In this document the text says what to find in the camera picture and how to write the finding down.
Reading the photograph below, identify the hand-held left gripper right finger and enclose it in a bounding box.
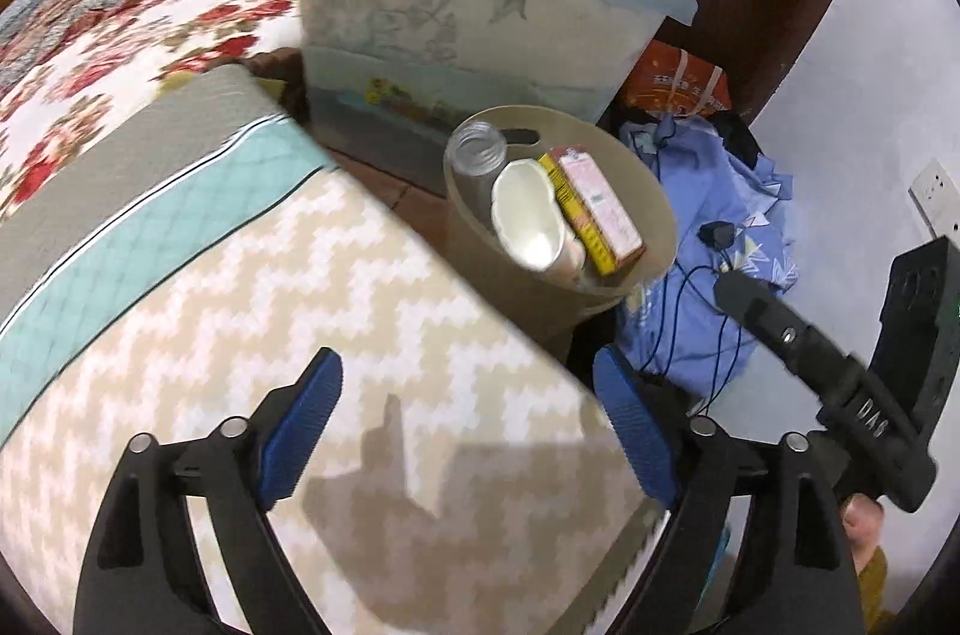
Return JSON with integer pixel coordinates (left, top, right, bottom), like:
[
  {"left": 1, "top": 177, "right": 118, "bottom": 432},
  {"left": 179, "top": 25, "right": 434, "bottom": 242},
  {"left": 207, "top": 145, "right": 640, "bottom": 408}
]
[{"left": 592, "top": 346, "right": 867, "bottom": 635}]

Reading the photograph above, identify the floral bedsheet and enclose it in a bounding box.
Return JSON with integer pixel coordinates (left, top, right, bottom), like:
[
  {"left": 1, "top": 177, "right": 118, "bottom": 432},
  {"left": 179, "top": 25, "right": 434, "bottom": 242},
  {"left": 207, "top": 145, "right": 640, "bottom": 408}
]
[{"left": 0, "top": 0, "right": 302, "bottom": 216}]

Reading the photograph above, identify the chevron patterned blanket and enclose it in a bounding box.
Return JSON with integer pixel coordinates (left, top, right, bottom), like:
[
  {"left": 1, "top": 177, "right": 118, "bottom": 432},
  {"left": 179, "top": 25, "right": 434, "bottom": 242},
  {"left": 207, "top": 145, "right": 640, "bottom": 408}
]
[{"left": 0, "top": 65, "right": 668, "bottom": 635}]

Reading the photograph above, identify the person's right forearm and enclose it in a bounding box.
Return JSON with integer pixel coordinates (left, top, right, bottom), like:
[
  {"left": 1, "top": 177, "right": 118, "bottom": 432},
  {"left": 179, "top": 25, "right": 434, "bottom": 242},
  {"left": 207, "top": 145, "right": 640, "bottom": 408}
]
[{"left": 855, "top": 545, "right": 899, "bottom": 615}]

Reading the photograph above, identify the yellow pink carton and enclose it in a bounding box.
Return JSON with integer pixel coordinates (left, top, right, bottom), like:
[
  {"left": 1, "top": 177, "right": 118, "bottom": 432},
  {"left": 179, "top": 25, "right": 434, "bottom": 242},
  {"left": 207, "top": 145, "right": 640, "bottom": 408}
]
[{"left": 538, "top": 146, "right": 646, "bottom": 276}]

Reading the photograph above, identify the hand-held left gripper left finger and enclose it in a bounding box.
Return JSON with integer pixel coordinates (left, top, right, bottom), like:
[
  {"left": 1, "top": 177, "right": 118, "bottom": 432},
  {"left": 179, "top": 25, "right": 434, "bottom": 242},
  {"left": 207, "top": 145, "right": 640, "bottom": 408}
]
[{"left": 73, "top": 346, "right": 346, "bottom": 635}]

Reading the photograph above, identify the clear plastic bottle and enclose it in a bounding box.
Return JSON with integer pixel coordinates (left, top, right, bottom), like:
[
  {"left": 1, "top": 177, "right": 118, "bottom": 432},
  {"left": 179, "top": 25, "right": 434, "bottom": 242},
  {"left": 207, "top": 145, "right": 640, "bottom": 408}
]
[{"left": 444, "top": 121, "right": 512, "bottom": 195}]

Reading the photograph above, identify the orange plastic bag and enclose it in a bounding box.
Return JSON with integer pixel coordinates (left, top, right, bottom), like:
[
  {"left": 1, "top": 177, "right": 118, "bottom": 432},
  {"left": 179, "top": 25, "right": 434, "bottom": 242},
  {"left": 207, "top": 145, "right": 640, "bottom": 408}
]
[{"left": 619, "top": 42, "right": 734, "bottom": 120}]

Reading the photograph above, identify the clear storage box blue handle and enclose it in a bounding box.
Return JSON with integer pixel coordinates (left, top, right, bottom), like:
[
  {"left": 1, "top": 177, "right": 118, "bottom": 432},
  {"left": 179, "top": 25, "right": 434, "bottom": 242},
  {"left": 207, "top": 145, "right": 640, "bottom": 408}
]
[{"left": 271, "top": 0, "right": 698, "bottom": 190}]

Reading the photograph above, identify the beige trash bin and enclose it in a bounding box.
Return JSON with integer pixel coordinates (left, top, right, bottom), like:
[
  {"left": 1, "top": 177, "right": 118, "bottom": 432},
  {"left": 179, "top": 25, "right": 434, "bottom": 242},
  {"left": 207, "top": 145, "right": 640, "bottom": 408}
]
[{"left": 442, "top": 104, "right": 678, "bottom": 336}]

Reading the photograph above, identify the black cable with adapter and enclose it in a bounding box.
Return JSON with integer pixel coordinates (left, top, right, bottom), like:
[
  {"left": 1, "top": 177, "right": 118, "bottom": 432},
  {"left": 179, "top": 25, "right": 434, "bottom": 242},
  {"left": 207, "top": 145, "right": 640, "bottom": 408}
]
[{"left": 641, "top": 125, "right": 760, "bottom": 385}]

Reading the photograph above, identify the white bowl container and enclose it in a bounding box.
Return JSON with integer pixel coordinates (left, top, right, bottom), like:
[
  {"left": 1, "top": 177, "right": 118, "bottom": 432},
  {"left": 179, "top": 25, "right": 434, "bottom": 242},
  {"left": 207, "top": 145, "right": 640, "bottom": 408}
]
[{"left": 491, "top": 161, "right": 569, "bottom": 273}]

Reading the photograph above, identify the white wall socket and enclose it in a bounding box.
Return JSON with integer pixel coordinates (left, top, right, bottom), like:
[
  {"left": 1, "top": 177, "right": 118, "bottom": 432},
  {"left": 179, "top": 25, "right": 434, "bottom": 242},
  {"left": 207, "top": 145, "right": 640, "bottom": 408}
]
[{"left": 909, "top": 158, "right": 960, "bottom": 236}]

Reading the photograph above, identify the blue patterned cloth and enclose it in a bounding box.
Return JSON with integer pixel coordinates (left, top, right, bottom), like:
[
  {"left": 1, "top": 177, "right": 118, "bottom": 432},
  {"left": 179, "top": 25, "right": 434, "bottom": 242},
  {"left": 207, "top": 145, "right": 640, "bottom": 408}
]
[{"left": 615, "top": 113, "right": 797, "bottom": 397}]

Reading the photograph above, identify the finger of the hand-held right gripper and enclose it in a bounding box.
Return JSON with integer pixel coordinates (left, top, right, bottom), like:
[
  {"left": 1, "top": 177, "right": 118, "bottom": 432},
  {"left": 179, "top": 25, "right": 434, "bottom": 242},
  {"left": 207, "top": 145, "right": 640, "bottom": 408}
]
[{"left": 712, "top": 269, "right": 857, "bottom": 405}]

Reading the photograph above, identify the person's right hand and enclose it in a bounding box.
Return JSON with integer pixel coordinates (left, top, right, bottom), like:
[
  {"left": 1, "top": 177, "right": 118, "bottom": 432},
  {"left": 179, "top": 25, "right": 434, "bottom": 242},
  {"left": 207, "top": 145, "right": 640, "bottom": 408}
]
[{"left": 838, "top": 492, "right": 887, "bottom": 550}]

